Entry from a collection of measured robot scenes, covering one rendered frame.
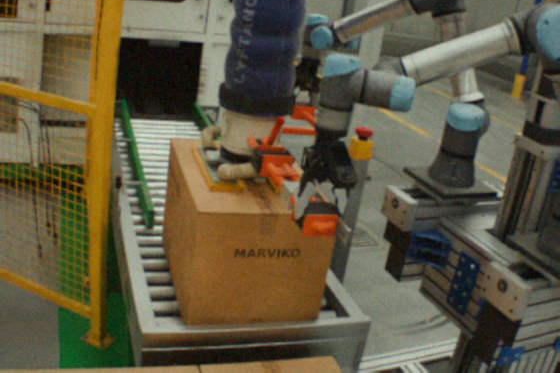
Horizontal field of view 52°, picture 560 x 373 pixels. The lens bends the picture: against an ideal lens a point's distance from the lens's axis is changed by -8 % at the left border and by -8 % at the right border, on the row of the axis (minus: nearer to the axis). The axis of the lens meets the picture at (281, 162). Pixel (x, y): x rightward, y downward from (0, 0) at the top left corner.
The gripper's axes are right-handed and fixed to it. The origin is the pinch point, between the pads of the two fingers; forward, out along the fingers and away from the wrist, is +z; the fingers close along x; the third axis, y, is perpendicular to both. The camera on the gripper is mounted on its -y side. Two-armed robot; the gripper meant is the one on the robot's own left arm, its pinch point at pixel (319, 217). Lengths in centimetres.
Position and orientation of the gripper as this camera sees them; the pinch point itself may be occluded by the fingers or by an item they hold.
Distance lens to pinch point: 136.9
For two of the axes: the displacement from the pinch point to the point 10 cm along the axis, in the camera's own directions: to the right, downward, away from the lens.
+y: -2.8, -3.5, 8.9
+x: -9.5, -0.4, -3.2
